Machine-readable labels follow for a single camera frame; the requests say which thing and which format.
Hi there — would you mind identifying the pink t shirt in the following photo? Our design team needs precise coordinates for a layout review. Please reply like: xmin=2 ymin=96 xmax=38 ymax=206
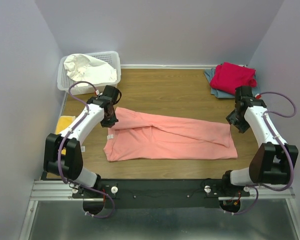
xmin=103 ymin=107 xmax=238 ymax=162

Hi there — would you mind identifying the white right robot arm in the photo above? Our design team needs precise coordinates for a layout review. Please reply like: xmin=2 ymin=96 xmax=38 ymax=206
xmin=220 ymin=86 xmax=299 ymax=196

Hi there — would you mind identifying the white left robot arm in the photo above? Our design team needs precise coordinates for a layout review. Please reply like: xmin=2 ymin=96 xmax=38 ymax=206
xmin=43 ymin=85 xmax=122 ymax=198

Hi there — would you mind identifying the folded red t shirt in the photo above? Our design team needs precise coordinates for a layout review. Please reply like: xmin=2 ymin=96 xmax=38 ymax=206
xmin=209 ymin=62 xmax=258 ymax=95

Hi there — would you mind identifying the white plastic basket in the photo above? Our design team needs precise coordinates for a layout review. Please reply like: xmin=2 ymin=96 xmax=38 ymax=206
xmin=57 ymin=51 xmax=121 ymax=95

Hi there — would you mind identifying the white cloth in basket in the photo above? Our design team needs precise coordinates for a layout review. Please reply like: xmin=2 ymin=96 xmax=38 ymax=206
xmin=63 ymin=53 xmax=118 ymax=85

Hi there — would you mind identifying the folded blue t shirt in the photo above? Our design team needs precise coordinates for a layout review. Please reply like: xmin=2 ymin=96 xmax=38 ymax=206
xmin=203 ymin=68 xmax=261 ymax=99

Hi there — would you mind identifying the folded yellow towel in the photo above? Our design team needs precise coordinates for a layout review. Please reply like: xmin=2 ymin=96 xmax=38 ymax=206
xmin=55 ymin=115 xmax=76 ymax=157

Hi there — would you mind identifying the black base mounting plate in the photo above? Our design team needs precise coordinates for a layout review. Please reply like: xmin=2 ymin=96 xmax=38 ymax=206
xmin=72 ymin=178 xmax=251 ymax=210

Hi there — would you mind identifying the aluminium frame rail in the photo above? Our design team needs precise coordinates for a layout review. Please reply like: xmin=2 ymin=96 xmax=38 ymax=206
xmin=30 ymin=180 xmax=296 ymax=202

